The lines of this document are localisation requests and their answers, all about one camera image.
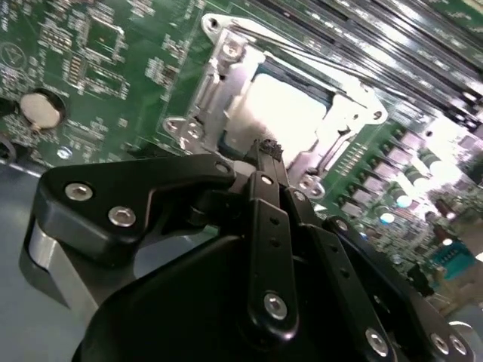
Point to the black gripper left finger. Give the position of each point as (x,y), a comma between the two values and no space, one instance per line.
(269,271)

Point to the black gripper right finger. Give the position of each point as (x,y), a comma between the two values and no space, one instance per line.
(326,260)

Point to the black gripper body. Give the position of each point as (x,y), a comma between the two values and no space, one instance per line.
(181,309)

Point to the silver CPU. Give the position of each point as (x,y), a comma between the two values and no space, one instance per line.
(287,109)

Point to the metal socket cover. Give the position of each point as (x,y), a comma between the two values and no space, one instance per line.
(232,81)

